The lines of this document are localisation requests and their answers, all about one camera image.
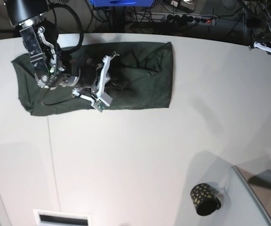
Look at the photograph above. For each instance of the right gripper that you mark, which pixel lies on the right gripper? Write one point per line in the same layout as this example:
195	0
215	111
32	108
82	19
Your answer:
92	78

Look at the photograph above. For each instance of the dark green t-shirt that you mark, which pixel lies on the dark green t-shirt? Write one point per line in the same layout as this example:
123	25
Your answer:
141	78

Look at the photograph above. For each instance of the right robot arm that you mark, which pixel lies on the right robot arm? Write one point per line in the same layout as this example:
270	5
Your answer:
54	67

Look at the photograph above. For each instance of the blue box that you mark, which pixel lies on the blue box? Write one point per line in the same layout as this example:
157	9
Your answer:
121	3

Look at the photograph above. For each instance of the white power strip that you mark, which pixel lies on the white power strip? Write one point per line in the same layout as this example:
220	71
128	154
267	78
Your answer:
180	19

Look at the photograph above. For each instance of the grey tray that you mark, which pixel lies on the grey tray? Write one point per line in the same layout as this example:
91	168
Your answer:
259	185

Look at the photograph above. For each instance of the white slotted plate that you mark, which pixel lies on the white slotted plate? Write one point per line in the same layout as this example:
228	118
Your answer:
58	218

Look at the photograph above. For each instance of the black mug with gold dots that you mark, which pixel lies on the black mug with gold dots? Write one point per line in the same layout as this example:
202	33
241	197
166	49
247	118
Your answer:
204	199

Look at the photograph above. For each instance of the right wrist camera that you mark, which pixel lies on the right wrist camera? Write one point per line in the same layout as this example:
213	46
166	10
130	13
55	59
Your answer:
101	102

